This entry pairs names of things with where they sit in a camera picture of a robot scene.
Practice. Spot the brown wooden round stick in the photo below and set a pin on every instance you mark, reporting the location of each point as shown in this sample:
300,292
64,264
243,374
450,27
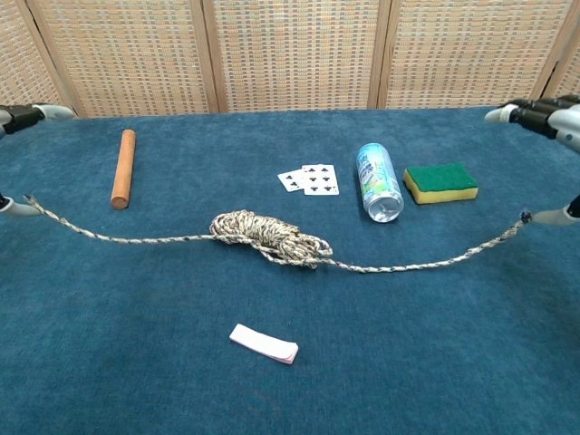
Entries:
124,168

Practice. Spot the green yellow scrub sponge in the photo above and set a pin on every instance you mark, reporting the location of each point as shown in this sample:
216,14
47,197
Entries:
440,182

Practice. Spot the blue white drink can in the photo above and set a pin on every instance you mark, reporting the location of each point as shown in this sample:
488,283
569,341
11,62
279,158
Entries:
379,181

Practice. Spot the blue carpet table cover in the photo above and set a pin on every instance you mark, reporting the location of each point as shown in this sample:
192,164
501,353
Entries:
136,340

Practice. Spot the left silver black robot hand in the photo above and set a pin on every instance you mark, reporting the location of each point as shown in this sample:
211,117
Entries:
22,117

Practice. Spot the woven bamboo folding screen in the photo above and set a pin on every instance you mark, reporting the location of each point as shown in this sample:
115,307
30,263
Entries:
290,54

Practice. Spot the three of clubs card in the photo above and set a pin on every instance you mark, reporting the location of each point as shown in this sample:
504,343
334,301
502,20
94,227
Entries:
292,180

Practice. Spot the six of clubs card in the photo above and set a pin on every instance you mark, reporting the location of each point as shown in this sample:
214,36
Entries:
321,179

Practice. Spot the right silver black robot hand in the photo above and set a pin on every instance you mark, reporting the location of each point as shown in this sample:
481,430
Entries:
544,117

